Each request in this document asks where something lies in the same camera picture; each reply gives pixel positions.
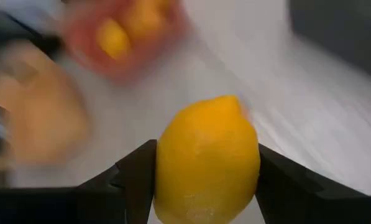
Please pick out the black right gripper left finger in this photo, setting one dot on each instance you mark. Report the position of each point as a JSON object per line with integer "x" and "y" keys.
{"x": 129, "y": 186}

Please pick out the salmon plastic basket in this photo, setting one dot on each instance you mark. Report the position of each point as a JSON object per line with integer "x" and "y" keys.
{"x": 85, "y": 46}

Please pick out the yellow lemon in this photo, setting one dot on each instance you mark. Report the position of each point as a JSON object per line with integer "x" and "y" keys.
{"x": 207, "y": 161}
{"x": 144, "y": 15}
{"x": 112, "y": 39}

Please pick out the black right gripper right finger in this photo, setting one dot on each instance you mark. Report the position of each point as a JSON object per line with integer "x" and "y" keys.
{"x": 291, "y": 193}

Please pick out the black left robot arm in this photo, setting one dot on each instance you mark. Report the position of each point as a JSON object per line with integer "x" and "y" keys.
{"x": 45, "y": 43}

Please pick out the yellow plastic basket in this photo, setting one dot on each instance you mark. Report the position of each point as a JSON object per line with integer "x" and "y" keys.
{"x": 39, "y": 102}

